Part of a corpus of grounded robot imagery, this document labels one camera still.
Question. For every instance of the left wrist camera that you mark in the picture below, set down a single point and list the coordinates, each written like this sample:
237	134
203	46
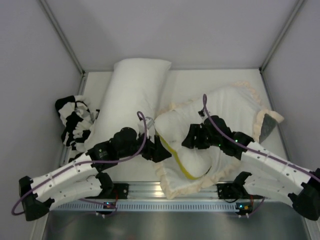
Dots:
147	123

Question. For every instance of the aluminium corner post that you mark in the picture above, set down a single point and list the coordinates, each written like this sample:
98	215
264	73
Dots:
61	35
289	21

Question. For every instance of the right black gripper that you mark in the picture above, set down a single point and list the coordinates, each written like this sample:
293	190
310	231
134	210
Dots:
194	137

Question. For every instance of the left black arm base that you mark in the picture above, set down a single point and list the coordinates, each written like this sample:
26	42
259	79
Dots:
118	191

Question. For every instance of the plain white pillow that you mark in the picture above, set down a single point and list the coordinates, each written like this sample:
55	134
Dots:
136	85

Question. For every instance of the slotted grey cable duct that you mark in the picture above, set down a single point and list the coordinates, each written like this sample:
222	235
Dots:
157	206

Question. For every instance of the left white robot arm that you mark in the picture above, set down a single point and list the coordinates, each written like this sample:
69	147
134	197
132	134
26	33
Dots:
85	176

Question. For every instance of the black white patterned cloth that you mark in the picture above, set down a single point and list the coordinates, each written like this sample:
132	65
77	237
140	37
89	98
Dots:
78	119

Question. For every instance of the grey cream frilled pillowcase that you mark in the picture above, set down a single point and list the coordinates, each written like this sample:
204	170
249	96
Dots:
239	105

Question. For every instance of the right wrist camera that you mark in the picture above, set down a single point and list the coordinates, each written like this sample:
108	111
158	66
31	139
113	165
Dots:
201	114

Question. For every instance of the left aluminium corner post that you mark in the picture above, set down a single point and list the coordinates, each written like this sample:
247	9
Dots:
61	35

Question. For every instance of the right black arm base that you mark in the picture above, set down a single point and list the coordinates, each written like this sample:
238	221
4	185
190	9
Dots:
230	191

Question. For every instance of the right aluminium corner post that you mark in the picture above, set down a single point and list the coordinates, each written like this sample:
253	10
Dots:
289	21

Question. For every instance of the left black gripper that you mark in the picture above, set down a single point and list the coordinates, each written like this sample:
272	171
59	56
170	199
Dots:
155	150

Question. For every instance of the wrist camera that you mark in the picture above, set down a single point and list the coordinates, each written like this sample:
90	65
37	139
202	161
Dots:
201	114
147	123

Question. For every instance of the aluminium mounting rail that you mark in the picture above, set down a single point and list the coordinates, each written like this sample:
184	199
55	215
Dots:
140	191

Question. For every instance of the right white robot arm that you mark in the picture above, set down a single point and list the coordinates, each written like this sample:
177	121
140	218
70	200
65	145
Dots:
290	184

